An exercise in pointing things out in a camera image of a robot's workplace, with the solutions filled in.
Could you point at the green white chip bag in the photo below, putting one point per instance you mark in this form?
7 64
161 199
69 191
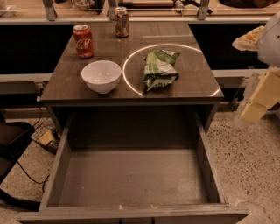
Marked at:
159 70

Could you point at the red cola can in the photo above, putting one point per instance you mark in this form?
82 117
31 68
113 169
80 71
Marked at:
83 41

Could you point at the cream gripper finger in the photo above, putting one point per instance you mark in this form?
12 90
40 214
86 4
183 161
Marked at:
261 93
248 41

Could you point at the black chair base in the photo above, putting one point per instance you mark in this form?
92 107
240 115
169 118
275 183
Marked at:
14 139

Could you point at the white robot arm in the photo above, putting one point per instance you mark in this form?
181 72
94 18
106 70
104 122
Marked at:
268 51

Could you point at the white ceramic bowl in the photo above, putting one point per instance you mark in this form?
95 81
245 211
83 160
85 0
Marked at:
102 76

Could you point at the open grey drawer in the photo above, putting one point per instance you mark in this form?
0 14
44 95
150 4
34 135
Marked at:
134 166

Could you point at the wire basket with items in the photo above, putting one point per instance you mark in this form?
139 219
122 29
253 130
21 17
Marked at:
46 136

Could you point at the orange patterned drink can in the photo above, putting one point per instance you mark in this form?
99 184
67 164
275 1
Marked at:
122 23

